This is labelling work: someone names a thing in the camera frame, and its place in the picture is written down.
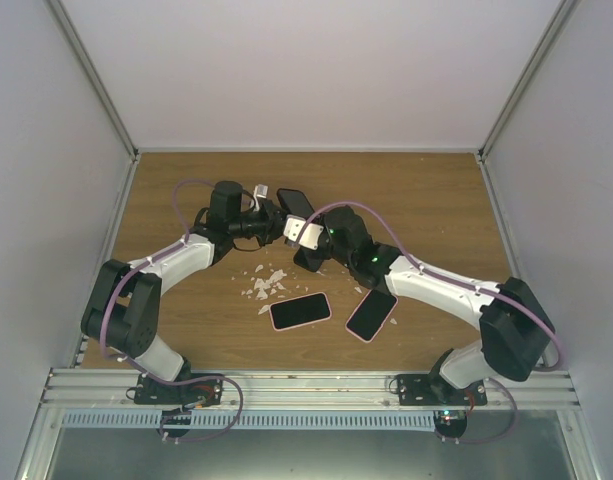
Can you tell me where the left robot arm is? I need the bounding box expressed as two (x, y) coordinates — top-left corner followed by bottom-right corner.
(81, 181), (288, 404)

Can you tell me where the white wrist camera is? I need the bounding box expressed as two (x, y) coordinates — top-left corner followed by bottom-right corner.
(283, 215), (324, 251)
(251, 184), (268, 211)

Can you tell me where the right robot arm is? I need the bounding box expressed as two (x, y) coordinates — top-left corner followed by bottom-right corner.
(284, 202), (563, 405)

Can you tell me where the black phone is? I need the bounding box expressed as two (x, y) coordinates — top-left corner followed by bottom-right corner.
(276, 188), (314, 219)

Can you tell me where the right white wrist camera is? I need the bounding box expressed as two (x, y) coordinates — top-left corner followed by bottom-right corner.
(283, 215), (324, 251)

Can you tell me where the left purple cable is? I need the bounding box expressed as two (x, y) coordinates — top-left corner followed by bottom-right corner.
(99, 178), (245, 445)

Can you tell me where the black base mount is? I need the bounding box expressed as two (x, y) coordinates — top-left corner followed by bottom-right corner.
(125, 373), (224, 409)
(388, 373), (488, 407)

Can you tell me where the pink case phone left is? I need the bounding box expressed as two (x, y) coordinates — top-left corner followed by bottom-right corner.
(269, 293), (332, 331)

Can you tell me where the white debris pile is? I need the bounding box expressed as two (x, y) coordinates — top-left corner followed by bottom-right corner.
(232, 263), (289, 316)

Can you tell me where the purple cable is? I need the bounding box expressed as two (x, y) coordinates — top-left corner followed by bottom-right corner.
(305, 200), (565, 446)
(99, 178), (245, 445)

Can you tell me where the grey slotted cable duct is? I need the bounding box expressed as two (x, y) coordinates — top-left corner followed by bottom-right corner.
(62, 409), (435, 432)

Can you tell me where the pink case phone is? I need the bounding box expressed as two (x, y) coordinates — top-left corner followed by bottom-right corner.
(269, 293), (332, 331)
(345, 290), (398, 343)

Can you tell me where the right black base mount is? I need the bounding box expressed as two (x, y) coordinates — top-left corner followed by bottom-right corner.
(388, 373), (488, 407)

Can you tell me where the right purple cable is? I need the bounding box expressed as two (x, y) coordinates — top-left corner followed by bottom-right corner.
(305, 200), (565, 446)

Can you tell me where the aluminium front rail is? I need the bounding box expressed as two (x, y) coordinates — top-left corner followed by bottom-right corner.
(40, 369), (581, 411)

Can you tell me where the black phone face down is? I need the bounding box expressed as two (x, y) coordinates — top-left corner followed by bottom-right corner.
(292, 247), (337, 274)

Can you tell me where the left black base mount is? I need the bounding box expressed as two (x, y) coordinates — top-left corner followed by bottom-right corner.
(125, 373), (224, 409)

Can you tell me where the pink case phone right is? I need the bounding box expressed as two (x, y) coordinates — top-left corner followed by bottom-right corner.
(345, 290), (398, 343)

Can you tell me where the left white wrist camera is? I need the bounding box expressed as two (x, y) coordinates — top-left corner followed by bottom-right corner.
(251, 184), (268, 211)

